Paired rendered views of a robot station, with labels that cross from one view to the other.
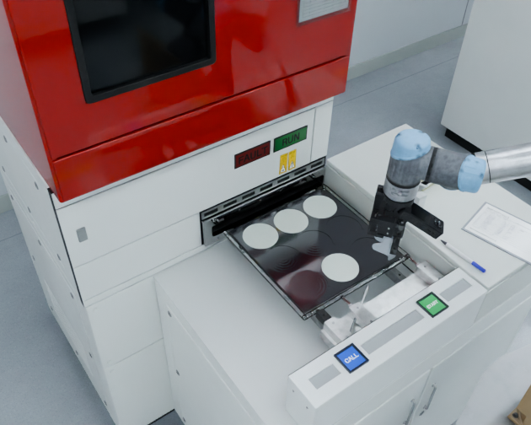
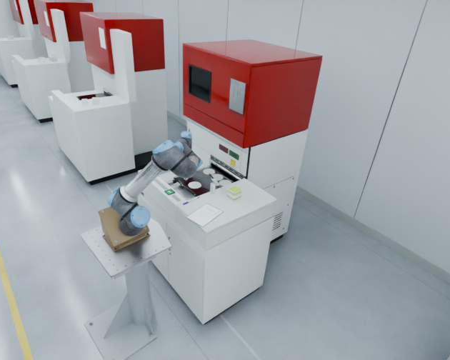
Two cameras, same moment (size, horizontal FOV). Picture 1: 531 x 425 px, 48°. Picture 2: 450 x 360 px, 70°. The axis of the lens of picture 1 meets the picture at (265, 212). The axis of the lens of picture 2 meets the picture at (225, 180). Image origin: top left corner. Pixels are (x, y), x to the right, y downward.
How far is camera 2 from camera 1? 2.59 m
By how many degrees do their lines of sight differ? 67
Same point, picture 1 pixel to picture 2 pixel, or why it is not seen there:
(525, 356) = (159, 231)
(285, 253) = (201, 175)
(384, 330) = (161, 183)
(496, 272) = (183, 207)
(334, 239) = (208, 184)
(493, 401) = not seen: hidden behind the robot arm
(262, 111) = (219, 130)
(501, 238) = (201, 211)
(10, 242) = not seen: hidden behind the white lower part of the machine
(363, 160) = (246, 186)
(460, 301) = (171, 198)
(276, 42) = (223, 110)
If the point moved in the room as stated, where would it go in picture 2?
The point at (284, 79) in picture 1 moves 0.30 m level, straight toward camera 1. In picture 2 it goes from (225, 124) to (185, 122)
